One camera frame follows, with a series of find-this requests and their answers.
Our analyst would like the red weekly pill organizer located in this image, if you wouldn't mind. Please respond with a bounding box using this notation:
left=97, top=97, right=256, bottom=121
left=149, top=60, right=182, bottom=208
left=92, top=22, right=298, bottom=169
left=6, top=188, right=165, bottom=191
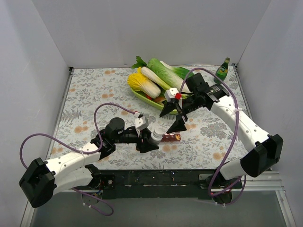
left=161, top=133, right=181, bottom=142

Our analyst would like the white pill bottle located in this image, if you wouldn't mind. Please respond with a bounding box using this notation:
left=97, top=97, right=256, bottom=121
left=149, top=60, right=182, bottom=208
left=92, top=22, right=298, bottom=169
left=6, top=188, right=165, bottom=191
left=151, top=128, right=163, bottom=145

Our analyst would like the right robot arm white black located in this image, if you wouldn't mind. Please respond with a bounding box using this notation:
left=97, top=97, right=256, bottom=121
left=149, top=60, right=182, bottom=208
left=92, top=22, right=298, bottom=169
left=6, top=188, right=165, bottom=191
left=160, top=73, right=283, bottom=188

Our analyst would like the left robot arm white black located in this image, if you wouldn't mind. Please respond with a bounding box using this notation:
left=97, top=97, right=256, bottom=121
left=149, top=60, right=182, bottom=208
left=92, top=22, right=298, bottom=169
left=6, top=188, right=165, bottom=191
left=19, top=116, right=163, bottom=208

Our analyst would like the brown mushroom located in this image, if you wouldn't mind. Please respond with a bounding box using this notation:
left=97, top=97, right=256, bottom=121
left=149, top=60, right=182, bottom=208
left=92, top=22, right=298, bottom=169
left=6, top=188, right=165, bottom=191
left=154, top=96, right=166, bottom=105

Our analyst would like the green plastic tray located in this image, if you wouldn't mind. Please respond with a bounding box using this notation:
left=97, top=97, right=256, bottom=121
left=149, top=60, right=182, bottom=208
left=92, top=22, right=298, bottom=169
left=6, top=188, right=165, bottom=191
left=130, top=87, right=164, bottom=111

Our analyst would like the green napa cabbage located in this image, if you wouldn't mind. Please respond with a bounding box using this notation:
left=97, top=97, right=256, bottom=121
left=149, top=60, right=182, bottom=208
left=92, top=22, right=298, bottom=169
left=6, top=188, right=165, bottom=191
left=147, top=58, right=183, bottom=91

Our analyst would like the green bok choy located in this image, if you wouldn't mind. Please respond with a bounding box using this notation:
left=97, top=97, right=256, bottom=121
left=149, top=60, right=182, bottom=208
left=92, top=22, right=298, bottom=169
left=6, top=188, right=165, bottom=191
left=160, top=61, right=189, bottom=79

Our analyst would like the green glass bottle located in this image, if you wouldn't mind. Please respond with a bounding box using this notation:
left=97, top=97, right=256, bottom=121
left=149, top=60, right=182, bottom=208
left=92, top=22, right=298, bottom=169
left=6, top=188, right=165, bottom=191
left=215, top=57, right=230, bottom=81

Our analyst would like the yellow napa cabbage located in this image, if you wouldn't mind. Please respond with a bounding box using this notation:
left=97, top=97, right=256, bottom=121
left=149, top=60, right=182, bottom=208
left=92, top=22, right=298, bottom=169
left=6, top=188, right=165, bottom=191
left=127, top=73, right=160, bottom=99

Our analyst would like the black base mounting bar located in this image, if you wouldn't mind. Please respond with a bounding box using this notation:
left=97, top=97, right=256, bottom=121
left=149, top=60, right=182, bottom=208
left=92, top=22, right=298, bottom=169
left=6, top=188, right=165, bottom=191
left=73, top=165, right=247, bottom=199

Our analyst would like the white celery stalk bunch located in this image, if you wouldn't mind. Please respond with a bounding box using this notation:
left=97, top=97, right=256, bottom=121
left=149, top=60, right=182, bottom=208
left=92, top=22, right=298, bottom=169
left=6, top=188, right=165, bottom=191
left=131, top=56, right=190, bottom=98

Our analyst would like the floral tablecloth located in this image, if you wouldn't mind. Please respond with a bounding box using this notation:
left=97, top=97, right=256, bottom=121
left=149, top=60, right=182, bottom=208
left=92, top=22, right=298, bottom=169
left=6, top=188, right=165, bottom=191
left=49, top=68, right=247, bottom=169

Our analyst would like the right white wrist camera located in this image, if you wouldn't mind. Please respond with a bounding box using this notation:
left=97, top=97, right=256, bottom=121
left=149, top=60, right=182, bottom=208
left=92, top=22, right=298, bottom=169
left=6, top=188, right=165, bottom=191
left=164, top=88, right=183, bottom=107

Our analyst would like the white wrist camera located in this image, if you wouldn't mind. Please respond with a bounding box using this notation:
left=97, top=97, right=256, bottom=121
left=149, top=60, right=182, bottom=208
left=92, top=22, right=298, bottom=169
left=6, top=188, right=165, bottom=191
left=164, top=88, right=183, bottom=107
left=135, top=114, right=149, bottom=131

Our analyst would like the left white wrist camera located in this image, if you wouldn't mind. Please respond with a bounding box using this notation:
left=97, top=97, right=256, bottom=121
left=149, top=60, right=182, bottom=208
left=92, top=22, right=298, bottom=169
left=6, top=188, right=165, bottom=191
left=135, top=114, right=149, bottom=131

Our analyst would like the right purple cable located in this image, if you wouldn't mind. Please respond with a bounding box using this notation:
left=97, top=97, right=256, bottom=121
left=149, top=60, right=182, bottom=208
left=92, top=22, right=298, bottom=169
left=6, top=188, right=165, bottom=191
left=178, top=68, right=247, bottom=205

